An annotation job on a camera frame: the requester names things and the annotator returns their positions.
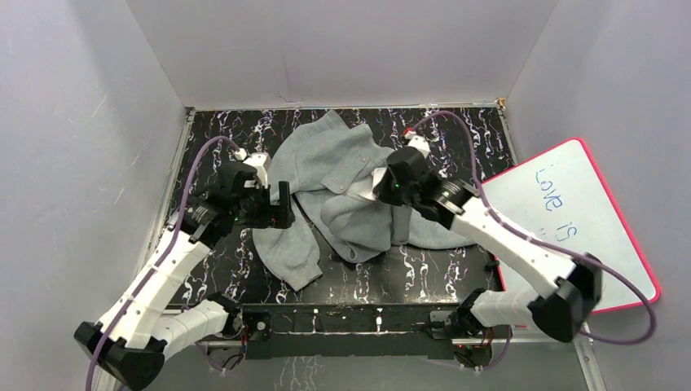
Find grey zip-up jacket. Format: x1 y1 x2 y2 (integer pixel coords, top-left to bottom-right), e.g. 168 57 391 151
253 111 474 291

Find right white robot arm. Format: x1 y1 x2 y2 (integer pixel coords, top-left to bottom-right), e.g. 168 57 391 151
372 147 602 342

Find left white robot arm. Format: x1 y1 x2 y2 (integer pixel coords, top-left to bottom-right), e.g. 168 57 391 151
74 153 295 390

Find pink-framed whiteboard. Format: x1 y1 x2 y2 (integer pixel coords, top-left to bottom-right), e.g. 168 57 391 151
483 138 661 302

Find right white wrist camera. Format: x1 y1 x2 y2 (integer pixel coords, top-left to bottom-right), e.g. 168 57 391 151
403 128 431 159

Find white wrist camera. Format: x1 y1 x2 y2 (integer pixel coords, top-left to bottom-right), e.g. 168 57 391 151
403 128 431 159
233 148 271 188

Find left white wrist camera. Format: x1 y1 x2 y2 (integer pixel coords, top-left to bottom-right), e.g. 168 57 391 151
233 148 271 188

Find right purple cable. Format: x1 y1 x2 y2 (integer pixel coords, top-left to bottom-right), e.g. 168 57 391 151
404 109 658 373

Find purple cable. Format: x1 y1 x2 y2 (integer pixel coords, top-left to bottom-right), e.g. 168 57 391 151
84 134 247 391
404 109 658 373

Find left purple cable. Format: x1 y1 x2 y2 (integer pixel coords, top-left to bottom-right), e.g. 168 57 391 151
84 134 247 391

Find aluminium table frame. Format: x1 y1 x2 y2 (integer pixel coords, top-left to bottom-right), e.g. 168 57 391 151
145 105 609 391

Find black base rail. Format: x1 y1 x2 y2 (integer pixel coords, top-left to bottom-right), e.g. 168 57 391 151
237 303 511 362

